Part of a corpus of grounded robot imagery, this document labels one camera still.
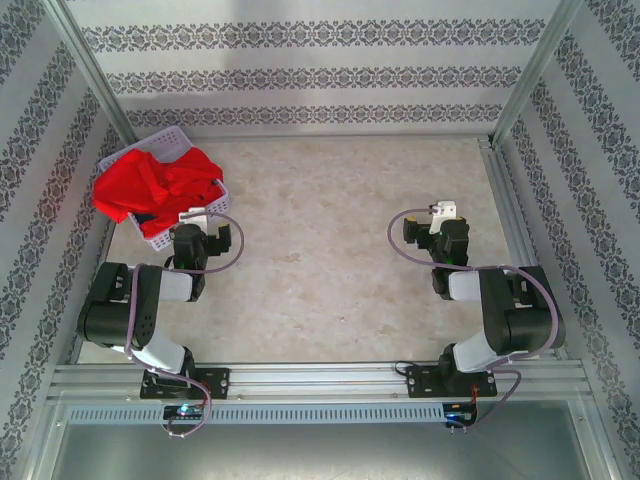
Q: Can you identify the red t-shirt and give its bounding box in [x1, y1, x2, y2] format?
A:
[93, 146, 225, 239]

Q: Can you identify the pale perforated plastic basket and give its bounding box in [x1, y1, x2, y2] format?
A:
[97, 127, 236, 252]

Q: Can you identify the small black controller board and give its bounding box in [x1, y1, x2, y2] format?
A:
[443, 401, 480, 427]
[163, 405, 205, 420]

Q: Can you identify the grey sheet metal panel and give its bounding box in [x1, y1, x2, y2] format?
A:
[49, 422, 596, 480]

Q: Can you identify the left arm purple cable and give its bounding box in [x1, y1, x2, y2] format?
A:
[123, 211, 246, 441]

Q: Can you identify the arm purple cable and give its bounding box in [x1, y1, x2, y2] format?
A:
[123, 211, 246, 441]
[388, 207, 560, 436]

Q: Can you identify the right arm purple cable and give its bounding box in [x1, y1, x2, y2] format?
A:
[388, 207, 560, 436]

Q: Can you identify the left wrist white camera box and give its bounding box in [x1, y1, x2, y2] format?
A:
[178, 206, 208, 234]

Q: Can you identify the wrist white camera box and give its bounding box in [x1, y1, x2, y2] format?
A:
[178, 206, 208, 234]
[428, 199, 459, 235]

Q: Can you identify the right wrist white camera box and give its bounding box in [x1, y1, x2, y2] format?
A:
[428, 199, 459, 235]

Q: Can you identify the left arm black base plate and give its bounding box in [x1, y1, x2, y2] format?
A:
[139, 367, 232, 400]

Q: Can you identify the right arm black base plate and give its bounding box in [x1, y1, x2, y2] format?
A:
[405, 364, 499, 400]

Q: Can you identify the long aluminium mounting rail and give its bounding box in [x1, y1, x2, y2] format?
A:
[47, 363, 587, 402]

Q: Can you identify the grey slotted cable duct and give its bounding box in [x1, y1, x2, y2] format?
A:
[66, 403, 447, 424]

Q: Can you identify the aluminium frame post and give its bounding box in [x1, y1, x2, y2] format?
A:
[488, 0, 587, 149]
[42, 0, 140, 146]

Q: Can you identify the slanted aluminium frame strut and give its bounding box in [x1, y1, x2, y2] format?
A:
[29, 399, 69, 480]
[569, 399, 619, 480]

